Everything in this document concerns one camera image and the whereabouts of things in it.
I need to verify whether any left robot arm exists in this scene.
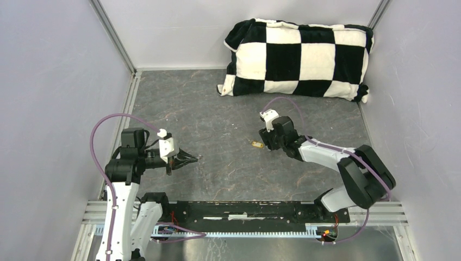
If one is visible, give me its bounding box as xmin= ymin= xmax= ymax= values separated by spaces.
xmin=96 ymin=128 xmax=198 ymax=260

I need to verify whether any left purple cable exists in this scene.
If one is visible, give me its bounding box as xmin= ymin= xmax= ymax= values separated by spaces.
xmin=89 ymin=113 xmax=161 ymax=261

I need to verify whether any yellow key tag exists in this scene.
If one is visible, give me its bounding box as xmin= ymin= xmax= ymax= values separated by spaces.
xmin=251 ymin=141 xmax=264 ymax=148

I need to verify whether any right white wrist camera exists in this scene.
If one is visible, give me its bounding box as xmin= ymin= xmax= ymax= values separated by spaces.
xmin=259 ymin=109 xmax=280 ymax=132

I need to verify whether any black white checkered pillow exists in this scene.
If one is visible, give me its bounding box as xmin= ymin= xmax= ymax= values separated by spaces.
xmin=217 ymin=18 xmax=374 ymax=103

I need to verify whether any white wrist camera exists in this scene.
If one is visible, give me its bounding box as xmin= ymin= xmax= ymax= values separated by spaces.
xmin=259 ymin=109 xmax=280 ymax=132
xmin=157 ymin=129 xmax=179 ymax=164

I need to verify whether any base circuit board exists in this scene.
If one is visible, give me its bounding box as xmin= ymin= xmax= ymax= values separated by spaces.
xmin=316 ymin=228 xmax=338 ymax=241
xmin=155 ymin=225 xmax=178 ymax=235

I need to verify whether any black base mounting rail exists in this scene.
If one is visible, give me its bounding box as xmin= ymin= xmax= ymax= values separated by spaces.
xmin=160 ymin=201 xmax=351 ymax=233

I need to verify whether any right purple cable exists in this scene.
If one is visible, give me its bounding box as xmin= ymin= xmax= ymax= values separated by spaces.
xmin=261 ymin=96 xmax=392 ymax=245

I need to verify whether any white toothed cable strip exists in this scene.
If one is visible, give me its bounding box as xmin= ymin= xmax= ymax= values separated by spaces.
xmin=150 ymin=226 xmax=320 ymax=240

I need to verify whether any purple cable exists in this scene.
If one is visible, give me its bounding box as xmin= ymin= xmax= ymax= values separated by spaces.
xmin=89 ymin=113 xmax=161 ymax=261
xmin=261 ymin=96 xmax=392 ymax=245

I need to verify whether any right base circuit board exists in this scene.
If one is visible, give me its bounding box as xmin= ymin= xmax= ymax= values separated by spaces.
xmin=316 ymin=228 xmax=338 ymax=241

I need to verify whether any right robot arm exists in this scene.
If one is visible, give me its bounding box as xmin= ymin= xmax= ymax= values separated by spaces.
xmin=259 ymin=110 xmax=396 ymax=222

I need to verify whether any left base circuit board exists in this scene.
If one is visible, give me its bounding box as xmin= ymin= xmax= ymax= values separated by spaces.
xmin=155 ymin=225 xmax=178 ymax=235

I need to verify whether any aluminium frame rail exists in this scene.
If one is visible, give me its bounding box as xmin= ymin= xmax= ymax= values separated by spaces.
xmin=82 ymin=201 xmax=409 ymax=227

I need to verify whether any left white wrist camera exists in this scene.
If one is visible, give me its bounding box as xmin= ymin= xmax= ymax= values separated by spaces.
xmin=157 ymin=129 xmax=179 ymax=164

